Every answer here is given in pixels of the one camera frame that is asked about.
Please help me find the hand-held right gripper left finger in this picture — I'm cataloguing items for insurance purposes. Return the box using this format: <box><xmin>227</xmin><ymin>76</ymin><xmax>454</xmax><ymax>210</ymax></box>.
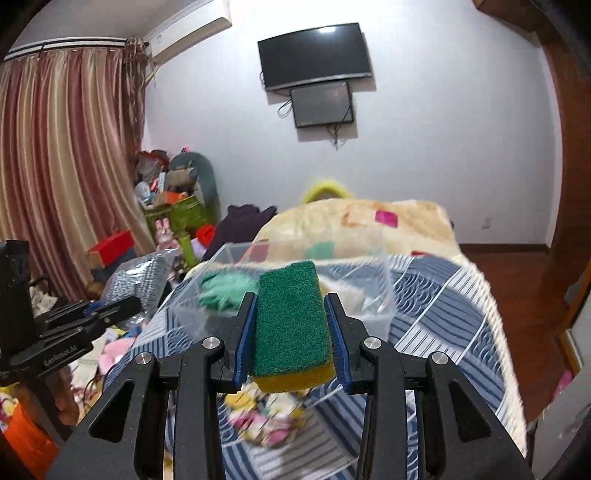
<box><xmin>46</xmin><ymin>292</ymin><xmax>258</xmax><ymax>480</ymax></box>

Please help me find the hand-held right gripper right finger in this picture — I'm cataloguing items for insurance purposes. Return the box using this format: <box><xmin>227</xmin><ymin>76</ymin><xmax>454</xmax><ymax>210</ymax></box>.
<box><xmin>324</xmin><ymin>292</ymin><xmax>535</xmax><ymax>480</ymax></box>

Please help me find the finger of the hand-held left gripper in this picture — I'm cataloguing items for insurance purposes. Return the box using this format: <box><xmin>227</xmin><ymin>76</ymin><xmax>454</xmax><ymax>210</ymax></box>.
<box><xmin>81</xmin><ymin>295</ymin><xmax>142</xmax><ymax>325</ymax></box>
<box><xmin>39</xmin><ymin>318</ymin><xmax>112</xmax><ymax>361</ymax></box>

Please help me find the green and yellow sponge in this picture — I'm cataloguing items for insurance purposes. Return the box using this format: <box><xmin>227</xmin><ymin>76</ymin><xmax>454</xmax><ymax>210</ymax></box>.
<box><xmin>252</xmin><ymin>260</ymin><xmax>336</xmax><ymax>394</ymax></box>

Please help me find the green scouring cloth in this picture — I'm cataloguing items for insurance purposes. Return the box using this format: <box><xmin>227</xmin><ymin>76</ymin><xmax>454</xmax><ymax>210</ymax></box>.
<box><xmin>198</xmin><ymin>271</ymin><xmax>259</xmax><ymax>313</ymax></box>

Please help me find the clear plastic box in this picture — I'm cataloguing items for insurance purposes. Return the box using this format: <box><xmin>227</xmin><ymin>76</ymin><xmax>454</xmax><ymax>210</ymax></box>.
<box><xmin>169</xmin><ymin>230</ymin><xmax>397</xmax><ymax>342</ymax></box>

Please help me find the grey knitted cloth in bag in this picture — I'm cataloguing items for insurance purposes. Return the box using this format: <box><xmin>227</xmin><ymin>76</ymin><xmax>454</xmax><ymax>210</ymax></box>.
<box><xmin>100</xmin><ymin>252</ymin><xmax>173</xmax><ymax>315</ymax></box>

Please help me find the red box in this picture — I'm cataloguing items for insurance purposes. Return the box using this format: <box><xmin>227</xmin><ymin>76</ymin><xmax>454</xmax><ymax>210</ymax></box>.
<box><xmin>87</xmin><ymin>230</ymin><xmax>136</xmax><ymax>268</ymax></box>

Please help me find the colourful printed cloth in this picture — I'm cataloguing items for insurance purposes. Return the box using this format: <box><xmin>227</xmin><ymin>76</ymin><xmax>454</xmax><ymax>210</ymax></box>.
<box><xmin>223</xmin><ymin>386</ymin><xmax>315</xmax><ymax>449</ymax></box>

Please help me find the pink rabbit toy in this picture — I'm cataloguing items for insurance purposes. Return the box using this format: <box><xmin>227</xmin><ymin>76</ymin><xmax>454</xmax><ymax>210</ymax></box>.
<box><xmin>155</xmin><ymin>219</ymin><xmax>181</xmax><ymax>252</ymax></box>

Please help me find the blue patterned bed sheet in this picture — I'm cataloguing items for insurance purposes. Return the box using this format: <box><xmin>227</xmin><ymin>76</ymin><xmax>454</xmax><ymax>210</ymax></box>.
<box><xmin>103</xmin><ymin>253</ymin><xmax>518</xmax><ymax>480</ymax></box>

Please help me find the dark purple garment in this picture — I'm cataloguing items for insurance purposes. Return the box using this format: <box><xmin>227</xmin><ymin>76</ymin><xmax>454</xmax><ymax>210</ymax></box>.
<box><xmin>202</xmin><ymin>204</ymin><xmax>278</xmax><ymax>262</ymax></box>

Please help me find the cream patchwork blanket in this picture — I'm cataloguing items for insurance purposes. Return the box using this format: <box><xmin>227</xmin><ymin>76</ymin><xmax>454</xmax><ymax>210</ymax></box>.
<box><xmin>253</xmin><ymin>198</ymin><xmax>462</xmax><ymax>264</ymax></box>

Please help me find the green storage box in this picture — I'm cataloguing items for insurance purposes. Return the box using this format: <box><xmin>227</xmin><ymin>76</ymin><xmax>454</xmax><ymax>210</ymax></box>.
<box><xmin>144</xmin><ymin>194</ymin><xmax>216</xmax><ymax>240</ymax></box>

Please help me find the orange container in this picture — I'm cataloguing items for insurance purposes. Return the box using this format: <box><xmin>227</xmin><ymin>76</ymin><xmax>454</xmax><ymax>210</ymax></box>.
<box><xmin>0</xmin><ymin>400</ymin><xmax>60</xmax><ymax>480</ymax></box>

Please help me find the yellow plush toy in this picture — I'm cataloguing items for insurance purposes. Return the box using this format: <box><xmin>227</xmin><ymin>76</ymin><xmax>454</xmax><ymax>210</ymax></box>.
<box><xmin>301</xmin><ymin>178</ymin><xmax>353</xmax><ymax>204</ymax></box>

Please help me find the striped pink curtain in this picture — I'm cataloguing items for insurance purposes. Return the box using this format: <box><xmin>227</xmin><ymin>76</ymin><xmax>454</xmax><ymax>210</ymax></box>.
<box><xmin>0</xmin><ymin>39</ymin><xmax>158</xmax><ymax>301</ymax></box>

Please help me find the white air conditioner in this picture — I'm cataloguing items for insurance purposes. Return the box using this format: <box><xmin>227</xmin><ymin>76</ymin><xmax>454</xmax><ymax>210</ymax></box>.
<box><xmin>142</xmin><ymin>0</ymin><xmax>232</xmax><ymax>64</ymax></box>

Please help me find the small black wall monitor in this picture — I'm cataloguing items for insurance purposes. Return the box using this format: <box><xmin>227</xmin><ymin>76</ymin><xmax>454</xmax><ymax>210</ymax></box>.
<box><xmin>290</xmin><ymin>81</ymin><xmax>355</xmax><ymax>129</ymax></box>

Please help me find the black wall television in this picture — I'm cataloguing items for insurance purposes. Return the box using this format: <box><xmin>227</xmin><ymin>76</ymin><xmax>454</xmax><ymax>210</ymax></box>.
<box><xmin>257</xmin><ymin>22</ymin><xmax>374</xmax><ymax>92</ymax></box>

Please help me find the wooden door frame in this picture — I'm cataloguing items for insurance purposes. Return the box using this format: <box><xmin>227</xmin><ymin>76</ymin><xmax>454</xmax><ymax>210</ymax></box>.
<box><xmin>473</xmin><ymin>0</ymin><xmax>591</xmax><ymax>342</ymax></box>

